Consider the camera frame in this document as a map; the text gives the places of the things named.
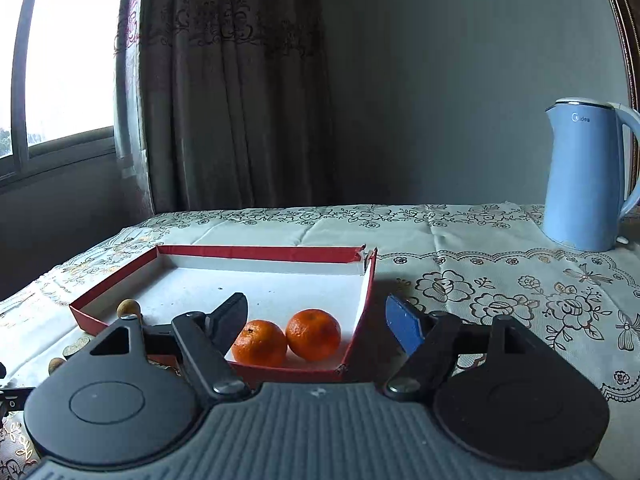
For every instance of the red shallow cardboard box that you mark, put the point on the red shallow cardboard box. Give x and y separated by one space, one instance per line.
277 282

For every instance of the light blue electric kettle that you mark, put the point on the light blue electric kettle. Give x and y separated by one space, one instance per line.
585 200

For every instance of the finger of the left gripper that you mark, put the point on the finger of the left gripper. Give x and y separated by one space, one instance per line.
14 392

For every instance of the floral lace tablecloth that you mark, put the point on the floral lace tablecloth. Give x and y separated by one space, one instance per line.
474 261

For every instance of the wooden chair back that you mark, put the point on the wooden chair back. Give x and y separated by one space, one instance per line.
618 39

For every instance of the halved green lime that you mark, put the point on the halved green lime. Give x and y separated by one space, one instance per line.
76 346

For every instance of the window with grey frame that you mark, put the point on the window with grey frame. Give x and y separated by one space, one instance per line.
57 83

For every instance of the orange tangerine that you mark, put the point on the orange tangerine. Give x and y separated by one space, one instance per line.
314 335
260 343

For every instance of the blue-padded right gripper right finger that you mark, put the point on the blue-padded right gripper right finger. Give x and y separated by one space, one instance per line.
432 343

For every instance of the brown patterned curtain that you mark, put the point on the brown patterned curtain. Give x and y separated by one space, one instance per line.
223 104

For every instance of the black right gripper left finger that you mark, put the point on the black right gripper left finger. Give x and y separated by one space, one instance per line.
200 342

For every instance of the brown longan fruit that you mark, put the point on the brown longan fruit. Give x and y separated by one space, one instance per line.
129 307
54 364

